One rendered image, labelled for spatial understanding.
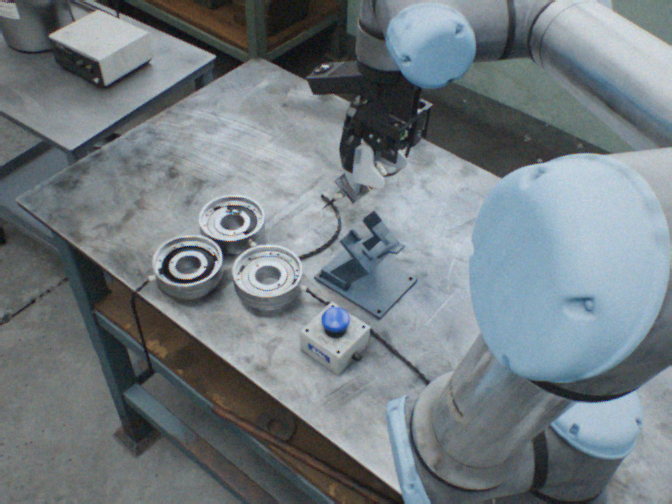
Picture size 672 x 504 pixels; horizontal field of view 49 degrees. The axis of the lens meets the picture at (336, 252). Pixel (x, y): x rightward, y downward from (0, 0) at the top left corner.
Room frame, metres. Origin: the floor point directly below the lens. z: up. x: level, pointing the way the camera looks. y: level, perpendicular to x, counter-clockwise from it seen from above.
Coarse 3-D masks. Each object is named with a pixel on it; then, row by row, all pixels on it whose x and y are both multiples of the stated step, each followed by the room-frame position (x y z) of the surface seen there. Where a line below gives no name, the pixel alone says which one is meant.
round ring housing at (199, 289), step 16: (176, 240) 0.78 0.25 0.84; (192, 240) 0.79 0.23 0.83; (208, 240) 0.78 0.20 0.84; (160, 256) 0.76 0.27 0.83; (176, 256) 0.76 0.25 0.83; (192, 256) 0.76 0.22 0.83; (176, 272) 0.73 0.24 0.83; (176, 288) 0.69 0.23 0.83; (192, 288) 0.69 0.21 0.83; (208, 288) 0.70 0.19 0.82
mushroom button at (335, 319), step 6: (324, 312) 0.63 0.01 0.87; (330, 312) 0.62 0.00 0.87; (336, 312) 0.62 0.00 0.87; (342, 312) 0.63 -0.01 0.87; (324, 318) 0.62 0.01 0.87; (330, 318) 0.61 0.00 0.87; (336, 318) 0.61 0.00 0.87; (342, 318) 0.61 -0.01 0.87; (348, 318) 0.62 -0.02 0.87; (324, 324) 0.61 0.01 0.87; (330, 324) 0.61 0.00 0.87; (336, 324) 0.60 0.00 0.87; (342, 324) 0.61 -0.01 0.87; (348, 324) 0.61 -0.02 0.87; (330, 330) 0.60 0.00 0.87; (336, 330) 0.60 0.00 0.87; (342, 330) 0.60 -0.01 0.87
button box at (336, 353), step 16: (320, 320) 0.63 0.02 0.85; (352, 320) 0.63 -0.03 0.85; (304, 336) 0.61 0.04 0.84; (320, 336) 0.60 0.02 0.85; (336, 336) 0.60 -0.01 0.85; (352, 336) 0.61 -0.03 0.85; (368, 336) 0.62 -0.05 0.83; (304, 352) 0.61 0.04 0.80; (320, 352) 0.59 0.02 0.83; (336, 352) 0.58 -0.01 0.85; (352, 352) 0.59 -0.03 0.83; (336, 368) 0.57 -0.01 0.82
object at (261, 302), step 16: (240, 256) 0.75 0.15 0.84; (256, 256) 0.76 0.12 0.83; (272, 256) 0.77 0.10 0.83; (288, 256) 0.77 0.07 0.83; (240, 272) 0.73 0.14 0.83; (256, 272) 0.73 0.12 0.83; (272, 272) 0.75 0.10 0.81; (240, 288) 0.69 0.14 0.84; (256, 288) 0.70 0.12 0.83; (272, 288) 0.70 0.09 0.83; (288, 288) 0.70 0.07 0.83; (256, 304) 0.68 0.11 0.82; (272, 304) 0.68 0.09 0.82
